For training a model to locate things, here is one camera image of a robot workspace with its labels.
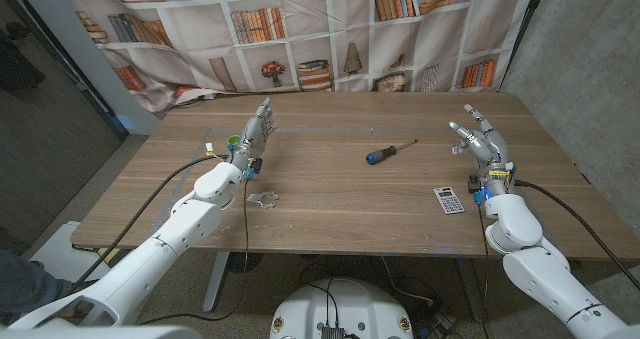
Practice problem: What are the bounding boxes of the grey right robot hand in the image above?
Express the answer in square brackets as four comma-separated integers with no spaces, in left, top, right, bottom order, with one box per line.
[448,103,516,198]

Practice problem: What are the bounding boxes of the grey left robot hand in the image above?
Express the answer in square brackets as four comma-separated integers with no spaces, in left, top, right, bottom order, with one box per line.
[228,96,279,173]

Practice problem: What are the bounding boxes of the small white calculator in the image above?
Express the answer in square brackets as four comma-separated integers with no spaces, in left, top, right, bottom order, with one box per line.
[432,186,466,216]

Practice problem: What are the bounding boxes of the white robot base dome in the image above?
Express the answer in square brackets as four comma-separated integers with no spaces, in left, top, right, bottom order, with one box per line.
[268,277,415,339]

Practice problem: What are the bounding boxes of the black backdrop stand pole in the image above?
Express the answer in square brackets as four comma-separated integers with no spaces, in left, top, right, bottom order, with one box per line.
[499,0,550,93]

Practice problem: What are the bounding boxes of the black round floor object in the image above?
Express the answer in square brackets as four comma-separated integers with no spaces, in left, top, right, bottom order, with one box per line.
[227,252,264,275]

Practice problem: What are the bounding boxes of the grey table leg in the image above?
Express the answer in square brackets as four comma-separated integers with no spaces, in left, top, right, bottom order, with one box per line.
[455,257,487,324]

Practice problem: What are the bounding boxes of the white table leg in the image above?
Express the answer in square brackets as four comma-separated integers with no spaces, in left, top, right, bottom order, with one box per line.
[202,251,231,314]

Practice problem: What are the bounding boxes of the power strip with plugs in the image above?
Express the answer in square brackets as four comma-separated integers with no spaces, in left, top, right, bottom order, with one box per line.
[417,308,457,339]

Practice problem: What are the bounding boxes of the grey electronics box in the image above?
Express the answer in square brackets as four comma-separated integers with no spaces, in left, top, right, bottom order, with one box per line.
[319,323,351,339]

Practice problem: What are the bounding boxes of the white floor platform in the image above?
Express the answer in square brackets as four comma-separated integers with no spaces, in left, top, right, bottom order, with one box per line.
[29,221,121,283]

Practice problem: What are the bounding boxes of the black hanging bag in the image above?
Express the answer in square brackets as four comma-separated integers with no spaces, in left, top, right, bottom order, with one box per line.
[0,22,47,93]

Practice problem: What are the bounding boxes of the person in blue jeans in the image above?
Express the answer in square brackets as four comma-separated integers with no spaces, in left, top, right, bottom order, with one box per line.
[0,246,101,323]

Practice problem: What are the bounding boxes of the silver metal bracket part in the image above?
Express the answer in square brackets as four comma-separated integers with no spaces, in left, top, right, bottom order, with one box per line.
[246,189,280,210]

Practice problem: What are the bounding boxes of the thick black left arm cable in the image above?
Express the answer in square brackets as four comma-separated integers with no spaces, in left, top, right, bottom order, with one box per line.
[73,152,230,288]

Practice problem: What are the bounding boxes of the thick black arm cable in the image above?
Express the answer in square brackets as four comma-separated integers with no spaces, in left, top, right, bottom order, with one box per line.
[73,152,230,288]
[513,178,640,290]

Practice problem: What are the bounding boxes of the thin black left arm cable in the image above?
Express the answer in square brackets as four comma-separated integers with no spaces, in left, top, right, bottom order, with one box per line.
[137,176,251,326]

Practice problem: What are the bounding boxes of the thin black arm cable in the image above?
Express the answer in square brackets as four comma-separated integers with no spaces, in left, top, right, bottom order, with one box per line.
[477,201,492,339]
[137,176,251,326]

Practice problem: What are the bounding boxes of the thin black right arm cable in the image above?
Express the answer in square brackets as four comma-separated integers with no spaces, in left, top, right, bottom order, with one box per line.
[477,201,492,339]

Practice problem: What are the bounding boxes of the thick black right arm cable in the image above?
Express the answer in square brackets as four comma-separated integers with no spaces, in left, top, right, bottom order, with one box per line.
[513,178,640,290]

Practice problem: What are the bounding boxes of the screwdriver with black blue handle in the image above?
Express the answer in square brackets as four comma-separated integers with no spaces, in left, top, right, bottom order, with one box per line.
[365,139,419,166]

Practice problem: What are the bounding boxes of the grey floor cable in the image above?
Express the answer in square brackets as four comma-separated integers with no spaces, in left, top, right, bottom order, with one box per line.
[379,256,436,308]

